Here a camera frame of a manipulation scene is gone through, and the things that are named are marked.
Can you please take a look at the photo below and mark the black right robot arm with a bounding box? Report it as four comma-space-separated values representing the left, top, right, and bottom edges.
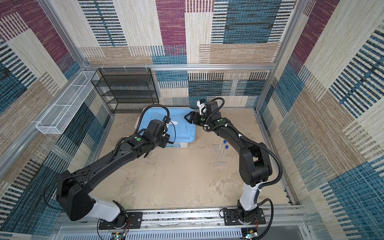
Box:
185, 97, 283, 224

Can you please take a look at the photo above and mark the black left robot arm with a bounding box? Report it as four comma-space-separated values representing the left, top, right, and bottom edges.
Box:
55, 105, 171, 229

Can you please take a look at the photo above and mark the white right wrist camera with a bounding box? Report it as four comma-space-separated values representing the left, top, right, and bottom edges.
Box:
197, 99, 207, 115

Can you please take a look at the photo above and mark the blue plastic bin lid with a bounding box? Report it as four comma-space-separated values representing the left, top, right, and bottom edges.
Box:
136, 107, 197, 144

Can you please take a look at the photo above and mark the blue capped test tube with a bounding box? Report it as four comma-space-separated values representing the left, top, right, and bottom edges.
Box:
219, 139, 227, 151
220, 145, 229, 163

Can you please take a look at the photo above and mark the white wire mesh basket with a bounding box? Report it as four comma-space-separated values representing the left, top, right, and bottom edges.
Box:
36, 71, 95, 135

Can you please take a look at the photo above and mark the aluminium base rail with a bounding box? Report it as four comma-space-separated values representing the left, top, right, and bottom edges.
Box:
50, 205, 312, 240

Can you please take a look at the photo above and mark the black wire shelf rack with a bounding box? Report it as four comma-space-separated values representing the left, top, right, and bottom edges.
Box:
91, 68, 159, 114

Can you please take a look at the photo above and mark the white plastic storage bin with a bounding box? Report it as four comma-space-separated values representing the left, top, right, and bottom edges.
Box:
135, 113, 196, 149

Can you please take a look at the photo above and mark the clear plastic tube rack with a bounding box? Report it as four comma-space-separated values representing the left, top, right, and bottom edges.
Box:
210, 145, 227, 167

